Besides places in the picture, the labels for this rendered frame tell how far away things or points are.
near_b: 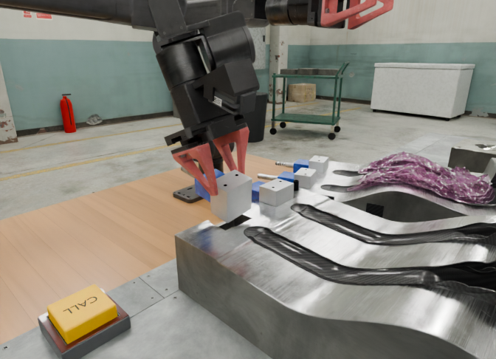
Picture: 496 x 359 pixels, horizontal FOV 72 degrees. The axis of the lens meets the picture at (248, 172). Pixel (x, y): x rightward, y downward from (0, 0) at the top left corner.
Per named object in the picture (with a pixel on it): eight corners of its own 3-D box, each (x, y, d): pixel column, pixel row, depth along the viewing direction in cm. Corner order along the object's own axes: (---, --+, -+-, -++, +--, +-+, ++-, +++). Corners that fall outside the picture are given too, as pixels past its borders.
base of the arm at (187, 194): (248, 152, 90) (229, 148, 94) (187, 171, 76) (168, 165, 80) (248, 181, 93) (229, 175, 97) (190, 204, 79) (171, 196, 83)
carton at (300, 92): (286, 101, 845) (286, 84, 832) (302, 99, 886) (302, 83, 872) (300, 103, 815) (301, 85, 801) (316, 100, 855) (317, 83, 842)
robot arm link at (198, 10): (279, -7, 66) (180, 4, 85) (248, -13, 60) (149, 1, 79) (276, 60, 71) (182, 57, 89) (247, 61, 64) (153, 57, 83)
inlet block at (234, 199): (172, 187, 56) (169, 158, 53) (195, 176, 59) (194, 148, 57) (227, 223, 49) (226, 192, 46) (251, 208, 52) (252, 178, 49)
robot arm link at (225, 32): (243, 62, 54) (220, -22, 49) (261, 63, 46) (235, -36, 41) (173, 86, 52) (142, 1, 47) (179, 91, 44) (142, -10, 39)
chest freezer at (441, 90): (465, 117, 640) (476, 63, 609) (450, 122, 590) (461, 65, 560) (386, 107, 745) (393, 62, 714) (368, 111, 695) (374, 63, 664)
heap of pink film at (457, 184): (344, 194, 68) (348, 156, 66) (359, 168, 83) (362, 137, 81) (500, 221, 58) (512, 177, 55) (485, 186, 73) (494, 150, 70)
